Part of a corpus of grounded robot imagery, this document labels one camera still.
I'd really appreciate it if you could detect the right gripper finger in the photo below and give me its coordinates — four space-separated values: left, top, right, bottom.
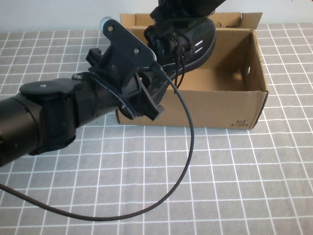
151 4 172 39

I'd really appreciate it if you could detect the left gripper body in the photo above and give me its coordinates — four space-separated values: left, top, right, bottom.
87 48 142 120

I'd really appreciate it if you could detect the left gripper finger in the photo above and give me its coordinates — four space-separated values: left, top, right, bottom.
143 70 159 86
134 75 165 122

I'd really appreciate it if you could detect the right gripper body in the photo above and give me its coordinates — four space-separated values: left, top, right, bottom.
156 0 227 18

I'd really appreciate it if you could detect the black knit sneaker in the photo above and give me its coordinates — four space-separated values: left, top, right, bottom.
143 14 218 103

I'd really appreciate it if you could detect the brown cardboard shoe box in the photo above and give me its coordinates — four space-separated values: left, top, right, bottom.
114 12 269 130

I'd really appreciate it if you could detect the grey checked tablecloth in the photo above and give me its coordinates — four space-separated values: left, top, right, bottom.
0 22 313 235

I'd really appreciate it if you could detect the left camera black cable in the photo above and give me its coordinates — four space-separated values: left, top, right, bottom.
0 62 196 221

